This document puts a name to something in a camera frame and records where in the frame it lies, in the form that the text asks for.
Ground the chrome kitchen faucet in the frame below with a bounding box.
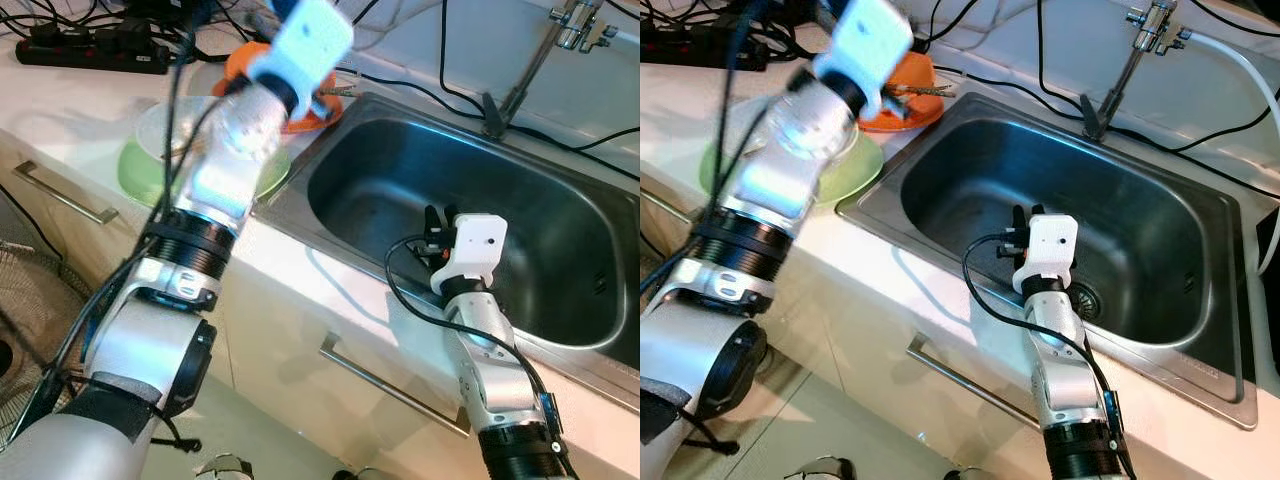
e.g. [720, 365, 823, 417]
[481, 0, 617, 140]
[1079, 0, 1193, 142]

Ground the stainless steel sink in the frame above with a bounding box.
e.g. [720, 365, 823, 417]
[835, 92, 1260, 432]
[250, 92, 641, 412]

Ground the black sink drain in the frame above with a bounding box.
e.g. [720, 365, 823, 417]
[1068, 282, 1103, 323]

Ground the light green plate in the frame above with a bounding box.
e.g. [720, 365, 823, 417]
[117, 133, 292, 210]
[697, 130, 887, 210]

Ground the orange bowl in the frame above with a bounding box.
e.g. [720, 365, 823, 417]
[215, 42, 346, 121]
[880, 50, 941, 111]

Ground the white sink cabinet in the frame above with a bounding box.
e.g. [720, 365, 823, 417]
[640, 150, 1251, 480]
[0, 140, 641, 480]

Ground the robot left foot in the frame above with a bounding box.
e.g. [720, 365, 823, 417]
[783, 456, 853, 480]
[193, 455, 253, 480]

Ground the black power strip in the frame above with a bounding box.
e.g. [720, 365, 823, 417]
[14, 22, 172, 76]
[640, 18, 772, 72]

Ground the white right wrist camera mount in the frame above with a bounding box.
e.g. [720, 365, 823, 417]
[1011, 211, 1080, 295]
[430, 212, 509, 295]

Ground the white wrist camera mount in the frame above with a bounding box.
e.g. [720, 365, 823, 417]
[247, 0, 355, 94]
[811, 0, 914, 97]
[1011, 211, 1080, 295]
[430, 212, 509, 295]

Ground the black countertop cable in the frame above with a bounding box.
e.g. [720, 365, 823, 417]
[940, 68, 1086, 119]
[340, 68, 489, 119]

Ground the silver sink cabinet handle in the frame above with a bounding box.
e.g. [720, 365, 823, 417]
[319, 332, 472, 439]
[906, 332, 1047, 433]

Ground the black hanging cable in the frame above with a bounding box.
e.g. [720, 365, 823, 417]
[1036, 0, 1086, 116]
[438, 0, 489, 116]

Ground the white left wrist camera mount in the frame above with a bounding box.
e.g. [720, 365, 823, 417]
[811, 0, 914, 97]
[247, 0, 355, 94]

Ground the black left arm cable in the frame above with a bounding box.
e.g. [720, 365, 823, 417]
[640, 0, 761, 301]
[40, 0, 216, 401]

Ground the silver drawer handle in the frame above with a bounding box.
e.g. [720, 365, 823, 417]
[12, 159, 120, 226]

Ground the wire guard floor fan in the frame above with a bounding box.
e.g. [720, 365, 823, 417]
[0, 238, 93, 441]

